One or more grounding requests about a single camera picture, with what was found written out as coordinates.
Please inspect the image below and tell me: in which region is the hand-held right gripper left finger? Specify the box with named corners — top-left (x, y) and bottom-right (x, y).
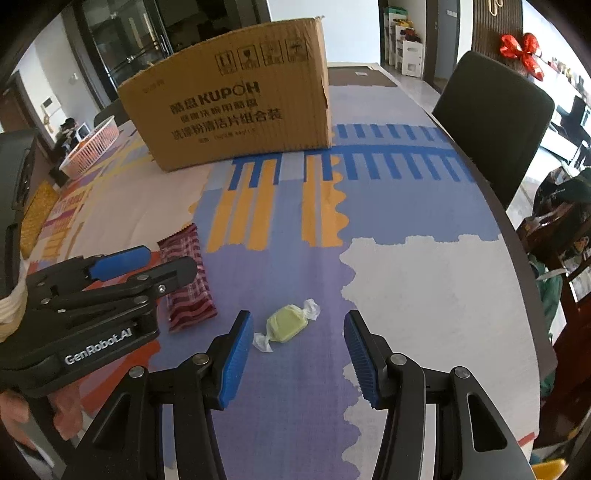
top-left (60, 310), bottom-right (256, 480)

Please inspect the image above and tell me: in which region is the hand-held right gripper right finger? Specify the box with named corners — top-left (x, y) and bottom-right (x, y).
top-left (342, 310), bottom-right (536, 480)

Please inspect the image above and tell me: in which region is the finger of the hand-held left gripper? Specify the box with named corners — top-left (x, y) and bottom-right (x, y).
top-left (28, 256), bottom-right (198, 324)
top-left (25, 246), bottom-right (152, 296)

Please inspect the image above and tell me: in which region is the dark red striped snack packet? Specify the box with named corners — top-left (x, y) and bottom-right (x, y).
top-left (157, 222), bottom-right (218, 334)

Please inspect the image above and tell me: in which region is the green candy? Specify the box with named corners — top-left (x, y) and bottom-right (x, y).
top-left (252, 298), bottom-right (320, 353)

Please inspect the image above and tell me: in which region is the brown cardboard box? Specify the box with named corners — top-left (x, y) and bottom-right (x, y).
top-left (116, 16), bottom-right (333, 172)

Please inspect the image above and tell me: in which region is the person's left hand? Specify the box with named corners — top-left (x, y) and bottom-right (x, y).
top-left (0, 390), bottom-right (86, 446)

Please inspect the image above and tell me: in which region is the yellow woven placemat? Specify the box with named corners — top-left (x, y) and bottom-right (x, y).
top-left (19, 180), bottom-right (60, 257)

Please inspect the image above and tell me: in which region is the white plastic basket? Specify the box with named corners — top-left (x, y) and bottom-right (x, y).
top-left (59, 115), bottom-right (120, 180)

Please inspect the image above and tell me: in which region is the dark grey chair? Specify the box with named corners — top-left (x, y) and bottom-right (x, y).
top-left (431, 50), bottom-right (556, 210)
top-left (93, 99), bottom-right (130, 127)

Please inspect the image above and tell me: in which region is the brown door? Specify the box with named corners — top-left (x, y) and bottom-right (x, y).
top-left (0, 69), bottom-right (33, 136)

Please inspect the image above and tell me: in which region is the green cloth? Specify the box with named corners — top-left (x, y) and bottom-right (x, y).
top-left (531, 256), bottom-right (564, 398)

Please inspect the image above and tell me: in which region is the yellow object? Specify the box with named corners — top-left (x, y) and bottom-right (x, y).
top-left (531, 457), bottom-right (568, 480)

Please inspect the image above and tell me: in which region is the black framed glass door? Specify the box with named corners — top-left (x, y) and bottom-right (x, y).
top-left (62, 0), bottom-right (273, 114)

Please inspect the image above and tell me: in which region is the dark wooden chair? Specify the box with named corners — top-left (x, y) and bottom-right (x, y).
top-left (517, 166), bottom-right (591, 462)

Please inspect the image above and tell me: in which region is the white shelf unit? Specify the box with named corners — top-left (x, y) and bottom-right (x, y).
top-left (383, 4), bottom-right (424, 78)

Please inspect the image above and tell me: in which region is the red bow decoration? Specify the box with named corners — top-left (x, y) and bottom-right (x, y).
top-left (499, 33), bottom-right (546, 78)

